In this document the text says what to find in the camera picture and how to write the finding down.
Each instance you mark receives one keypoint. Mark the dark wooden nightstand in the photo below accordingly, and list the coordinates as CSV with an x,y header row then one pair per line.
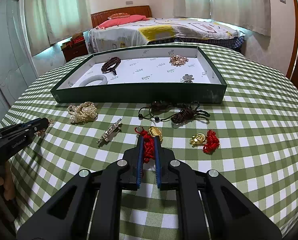
x,y
72,49

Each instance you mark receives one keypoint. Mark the green checkered tablecloth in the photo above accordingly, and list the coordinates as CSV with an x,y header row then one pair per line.
x,y
257,125

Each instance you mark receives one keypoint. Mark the orange patterned pillow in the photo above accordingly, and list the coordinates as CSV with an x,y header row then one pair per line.
x,y
118,15

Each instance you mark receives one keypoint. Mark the left white curtain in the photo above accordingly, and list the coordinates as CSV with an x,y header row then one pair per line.
x,y
51,21

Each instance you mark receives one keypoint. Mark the red boxes on nightstand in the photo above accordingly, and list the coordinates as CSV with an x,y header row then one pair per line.
x,y
76,38

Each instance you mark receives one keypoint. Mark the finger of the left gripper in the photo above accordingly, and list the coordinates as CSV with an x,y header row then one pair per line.
x,y
33,125

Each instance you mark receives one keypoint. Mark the silver rhinestone hair clip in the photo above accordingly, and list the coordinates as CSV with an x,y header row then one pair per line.
x,y
108,134

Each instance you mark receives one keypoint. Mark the pink pillow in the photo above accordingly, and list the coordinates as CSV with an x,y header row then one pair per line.
x,y
121,21

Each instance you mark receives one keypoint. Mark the white jade bangle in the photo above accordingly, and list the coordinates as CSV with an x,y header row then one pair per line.
x,y
101,78

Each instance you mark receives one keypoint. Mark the bed with patterned sheet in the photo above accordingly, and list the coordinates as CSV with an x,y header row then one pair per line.
x,y
164,30

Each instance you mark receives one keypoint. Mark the rose gold flower brooch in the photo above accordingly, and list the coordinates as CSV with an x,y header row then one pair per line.
x,y
177,60

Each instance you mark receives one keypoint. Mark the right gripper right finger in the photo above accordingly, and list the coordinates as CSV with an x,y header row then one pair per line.
x,y
209,205

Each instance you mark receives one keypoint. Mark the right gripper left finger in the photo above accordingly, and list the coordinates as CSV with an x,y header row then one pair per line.
x,y
88,205

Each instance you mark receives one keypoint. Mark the right white curtain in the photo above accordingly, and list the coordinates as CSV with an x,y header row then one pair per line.
x,y
253,15

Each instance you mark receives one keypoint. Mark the glass wardrobe sliding door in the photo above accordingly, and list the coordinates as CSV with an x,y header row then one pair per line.
x,y
16,71

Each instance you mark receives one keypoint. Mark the green jewelry tray box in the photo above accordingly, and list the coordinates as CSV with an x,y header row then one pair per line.
x,y
144,75

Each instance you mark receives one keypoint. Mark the person's left hand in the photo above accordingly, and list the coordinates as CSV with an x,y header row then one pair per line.
x,y
7,182

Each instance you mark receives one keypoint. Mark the silver flower brooch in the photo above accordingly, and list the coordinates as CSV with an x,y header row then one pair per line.
x,y
187,78

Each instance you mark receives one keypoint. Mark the white curtain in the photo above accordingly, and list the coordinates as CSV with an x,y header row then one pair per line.
x,y
253,15
51,21

